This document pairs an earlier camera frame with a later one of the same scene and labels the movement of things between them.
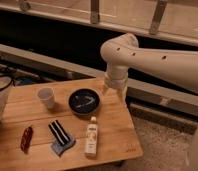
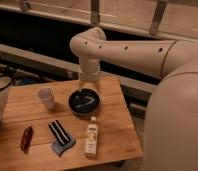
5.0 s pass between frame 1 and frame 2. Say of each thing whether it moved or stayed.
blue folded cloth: stayed
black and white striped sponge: stayed
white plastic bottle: stayed
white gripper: moved
